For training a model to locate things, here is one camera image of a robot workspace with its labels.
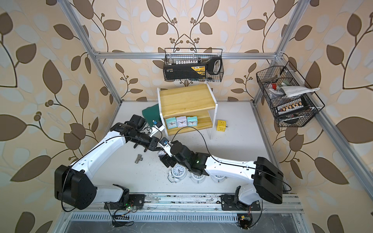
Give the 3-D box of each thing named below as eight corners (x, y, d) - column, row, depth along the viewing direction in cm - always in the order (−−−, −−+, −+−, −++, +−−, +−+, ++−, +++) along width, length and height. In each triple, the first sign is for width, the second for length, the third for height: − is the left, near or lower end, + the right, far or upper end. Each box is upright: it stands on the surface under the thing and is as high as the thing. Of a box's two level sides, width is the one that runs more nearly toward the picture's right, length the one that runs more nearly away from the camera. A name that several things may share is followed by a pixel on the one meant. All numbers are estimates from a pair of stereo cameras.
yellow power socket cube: (217, 131, 104) (218, 127, 99) (216, 124, 108) (217, 120, 103) (225, 131, 104) (227, 127, 99) (224, 124, 108) (225, 120, 103)
